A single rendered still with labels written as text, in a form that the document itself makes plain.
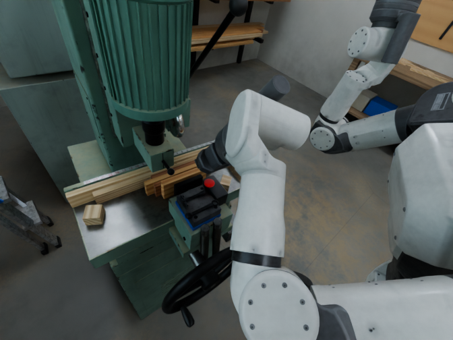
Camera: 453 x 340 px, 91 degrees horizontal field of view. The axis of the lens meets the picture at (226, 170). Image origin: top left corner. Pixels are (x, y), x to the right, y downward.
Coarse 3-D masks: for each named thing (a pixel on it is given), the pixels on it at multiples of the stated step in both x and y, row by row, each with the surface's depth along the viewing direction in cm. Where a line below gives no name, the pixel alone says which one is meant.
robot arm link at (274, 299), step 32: (256, 288) 23; (288, 288) 22; (320, 288) 26; (352, 288) 25; (384, 288) 24; (416, 288) 23; (448, 288) 22; (256, 320) 22; (288, 320) 21; (320, 320) 21; (352, 320) 22; (384, 320) 21; (416, 320) 21; (448, 320) 20
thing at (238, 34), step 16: (256, 0) 275; (272, 0) 293; (288, 0) 311; (192, 32) 266; (208, 32) 276; (224, 32) 288; (240, 32) 299; (256, 32) 318; (192, 48) 258; (240, 48) 373; (192, 64) 325
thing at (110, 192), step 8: (192, 160) 79; (144, 176) 70; (120, 184) 67; (128, 184) 67; (136, 184) 69; (96, 192) 64; (104, 192) 64; (112, 192) 65; (120, 192) 67; (128, 192) 70; (96, 200) 64; (104, 200) 66
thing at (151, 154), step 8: (136, 128) 66; (136, 136) 65; (144, 136) 64; (136, 144) 68; (144, 144) 62; (160, 144) 63; (168, 144) 63; (144, 152) 63; (152, 152) 60; (160, 152) 61; (168, 152) 62; (144, 160) 66; (152, 160) 61; (160, 160) 62; (168, 160) 64; (152, 168) 63; (160, 168) 65
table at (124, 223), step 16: (208, 176) 80; (144, 192) 71; (80, 208) 64; (112, 208) 65; (128, 208) 66; (144, 208) 67; (160, 208) 68; (80, 224) 61; (112, 224) 62; (128, 224) 63; (144, 224) 64; (160, 224) 65; (96, 240) 58; (112, 240) 59; (128, 240) 60; (144, 240) 64; (176, 240) 65; (96, 256) 56; (112, 256) 60
